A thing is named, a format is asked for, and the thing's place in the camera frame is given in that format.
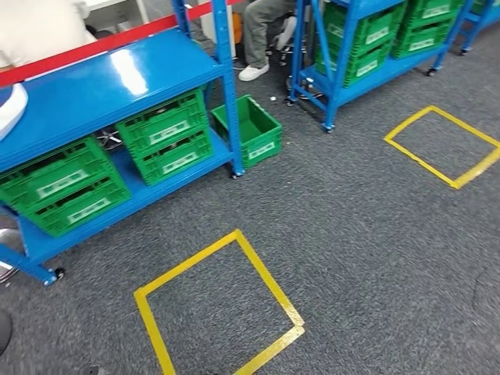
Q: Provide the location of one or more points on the blue metal shelf rack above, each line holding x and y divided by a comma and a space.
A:
332, 77
97, 88
474, 28

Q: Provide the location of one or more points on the black round stool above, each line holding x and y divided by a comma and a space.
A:
4, 331

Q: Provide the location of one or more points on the person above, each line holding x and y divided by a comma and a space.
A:
258, 36

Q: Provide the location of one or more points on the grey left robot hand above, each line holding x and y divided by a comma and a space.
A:
90, 370

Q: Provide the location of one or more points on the white plastic trim part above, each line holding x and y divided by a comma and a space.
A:
13, 116

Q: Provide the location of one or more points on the yellow floor tape square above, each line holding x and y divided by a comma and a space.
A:
258, 269
418, 155

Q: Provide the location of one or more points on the green open plastic crate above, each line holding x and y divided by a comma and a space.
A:
253, 132

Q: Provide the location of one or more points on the chrome stool base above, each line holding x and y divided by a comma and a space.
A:
109, 138
292, 49
7, 253

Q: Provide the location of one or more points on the red barrier tape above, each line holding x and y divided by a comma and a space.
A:
97, 45

